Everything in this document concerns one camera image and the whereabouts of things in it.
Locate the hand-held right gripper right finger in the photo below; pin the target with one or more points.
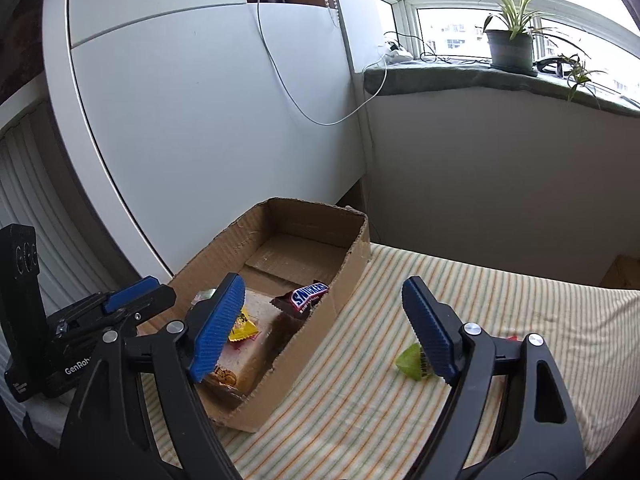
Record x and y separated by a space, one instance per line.
430 330

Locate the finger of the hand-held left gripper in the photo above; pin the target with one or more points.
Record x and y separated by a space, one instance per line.
132 292
150 305

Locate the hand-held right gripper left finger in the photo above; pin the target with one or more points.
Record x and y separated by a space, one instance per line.
220 330

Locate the yellow candy packet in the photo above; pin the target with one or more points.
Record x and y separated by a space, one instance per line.
245 327

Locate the lime green snack packet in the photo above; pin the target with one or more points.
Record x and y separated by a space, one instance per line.
410 362

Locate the cardboard box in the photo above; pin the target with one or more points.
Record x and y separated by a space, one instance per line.
300 360

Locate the brown chocolate bar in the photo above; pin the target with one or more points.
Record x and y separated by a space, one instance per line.
305 295

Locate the striped blanket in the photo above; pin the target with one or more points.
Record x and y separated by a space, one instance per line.
375 410

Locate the white wardrobe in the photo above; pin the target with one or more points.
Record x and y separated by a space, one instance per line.
200 135

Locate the white power strip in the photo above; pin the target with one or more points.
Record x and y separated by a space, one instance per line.
397 53

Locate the black headset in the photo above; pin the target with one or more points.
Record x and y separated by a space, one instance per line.
550 66

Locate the potted spider plant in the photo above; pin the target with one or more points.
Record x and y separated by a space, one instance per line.
510 50

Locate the white window frame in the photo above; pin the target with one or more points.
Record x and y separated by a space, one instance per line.
406 10

